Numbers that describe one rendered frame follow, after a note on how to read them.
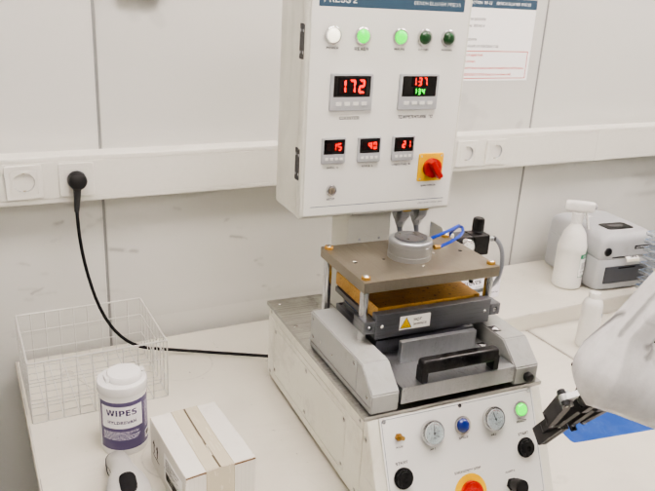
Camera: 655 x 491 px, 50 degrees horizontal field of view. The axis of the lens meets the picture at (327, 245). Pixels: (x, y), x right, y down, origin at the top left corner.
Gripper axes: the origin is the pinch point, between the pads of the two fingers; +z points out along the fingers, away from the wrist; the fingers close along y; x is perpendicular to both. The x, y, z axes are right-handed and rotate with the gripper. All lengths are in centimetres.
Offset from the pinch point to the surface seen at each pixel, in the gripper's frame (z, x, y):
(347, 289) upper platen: 7.8, -31.6, 25.7
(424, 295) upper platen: 0.8, -25.8, 14.7
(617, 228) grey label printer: 32, -66, -72
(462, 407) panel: 4.5, -6.3, 11.9
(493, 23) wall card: 2, -109, -31
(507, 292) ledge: 48, -55, -40
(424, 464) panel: 8.3, 1.1, 19.5
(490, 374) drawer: 1.0, -10.4, 6.8
